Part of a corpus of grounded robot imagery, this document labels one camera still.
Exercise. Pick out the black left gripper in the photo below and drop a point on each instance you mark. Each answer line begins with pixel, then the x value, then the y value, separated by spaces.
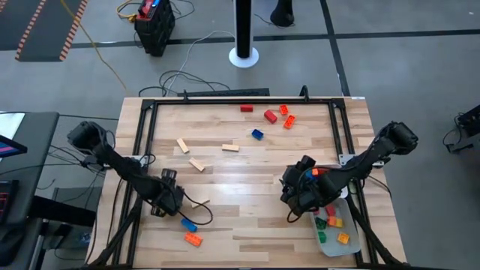
pixel 168 198

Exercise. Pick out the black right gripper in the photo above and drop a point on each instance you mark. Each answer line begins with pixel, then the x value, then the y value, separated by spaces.
pixel 300 187

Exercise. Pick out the blue rectangular block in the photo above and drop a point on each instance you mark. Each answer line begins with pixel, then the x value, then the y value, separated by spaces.
pixel 188 224

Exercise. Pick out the small red studded block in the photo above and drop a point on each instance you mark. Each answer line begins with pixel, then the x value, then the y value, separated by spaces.
pixel 330 210

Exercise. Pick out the green studded block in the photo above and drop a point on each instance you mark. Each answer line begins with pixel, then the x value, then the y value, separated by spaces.
pixel 320 223

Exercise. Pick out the white plastic bin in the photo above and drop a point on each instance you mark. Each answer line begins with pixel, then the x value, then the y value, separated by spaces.
pixel 343 193
pixel 337 249

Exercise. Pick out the small yellow block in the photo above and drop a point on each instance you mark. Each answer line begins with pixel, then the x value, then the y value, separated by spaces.
pixel 339 223

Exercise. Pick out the small green block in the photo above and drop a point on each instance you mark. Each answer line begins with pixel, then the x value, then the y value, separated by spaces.
pixel 321 237

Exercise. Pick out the yellow studded block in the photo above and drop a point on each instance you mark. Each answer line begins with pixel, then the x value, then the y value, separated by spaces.
pixel 343 238

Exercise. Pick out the small blue studded block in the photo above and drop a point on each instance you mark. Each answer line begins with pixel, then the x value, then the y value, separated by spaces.
pixel 257 134

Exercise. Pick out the red rectangular block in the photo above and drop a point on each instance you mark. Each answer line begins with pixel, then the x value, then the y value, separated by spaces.
pixel 270 116

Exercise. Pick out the small orange studded block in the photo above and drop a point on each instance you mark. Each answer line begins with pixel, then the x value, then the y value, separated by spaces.
pixel 284 109

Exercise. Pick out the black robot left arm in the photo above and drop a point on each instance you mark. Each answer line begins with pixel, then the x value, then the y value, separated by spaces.
pixel 120 167

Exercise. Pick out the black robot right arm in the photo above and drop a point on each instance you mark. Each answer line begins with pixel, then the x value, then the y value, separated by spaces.
pixel 375 157

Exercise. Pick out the silver mounting plate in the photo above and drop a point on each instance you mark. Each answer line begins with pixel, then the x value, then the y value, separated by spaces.
pixel 143 160
pixel 345 160

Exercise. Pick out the large orange studded block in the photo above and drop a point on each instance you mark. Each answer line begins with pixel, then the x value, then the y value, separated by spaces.
pixel 193 239

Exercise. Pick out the red flat block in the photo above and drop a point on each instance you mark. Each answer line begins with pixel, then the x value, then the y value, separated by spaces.
pixel 246 108

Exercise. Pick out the black under-desk shelf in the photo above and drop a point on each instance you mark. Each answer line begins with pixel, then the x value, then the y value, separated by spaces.
pixel 63 210

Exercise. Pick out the black power strip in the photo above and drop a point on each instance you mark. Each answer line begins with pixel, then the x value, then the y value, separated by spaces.
pixel 225 92

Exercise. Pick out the black side desk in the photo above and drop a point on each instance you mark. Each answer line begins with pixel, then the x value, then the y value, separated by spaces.
pixel 33 168

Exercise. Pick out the black keyboard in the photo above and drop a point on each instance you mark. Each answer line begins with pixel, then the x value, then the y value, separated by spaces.
pixel 7 202

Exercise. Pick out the tilted monitor screen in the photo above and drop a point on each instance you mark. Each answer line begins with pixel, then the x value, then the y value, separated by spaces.
pixel 9 148

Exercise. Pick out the black pole white base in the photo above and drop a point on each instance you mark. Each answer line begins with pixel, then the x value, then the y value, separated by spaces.
pixel 243 26

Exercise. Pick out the black red tool case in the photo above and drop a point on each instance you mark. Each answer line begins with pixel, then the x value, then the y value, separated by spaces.
pixel 155 26

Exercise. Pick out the black cone-shaped stand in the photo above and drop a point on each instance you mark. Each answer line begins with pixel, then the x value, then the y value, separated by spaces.
pixel 282 13

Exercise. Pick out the white paper sheet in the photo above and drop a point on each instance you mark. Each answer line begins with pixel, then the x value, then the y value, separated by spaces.
pixel 9 123

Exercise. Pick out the black floor device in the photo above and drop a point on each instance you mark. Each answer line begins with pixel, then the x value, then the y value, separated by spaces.
pixel 468 127

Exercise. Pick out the black striped floor mat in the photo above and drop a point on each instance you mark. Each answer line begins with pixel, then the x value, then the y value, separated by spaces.
pixel 45 26

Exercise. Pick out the black table frame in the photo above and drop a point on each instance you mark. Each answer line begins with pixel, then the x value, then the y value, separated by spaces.
pixel 243 101

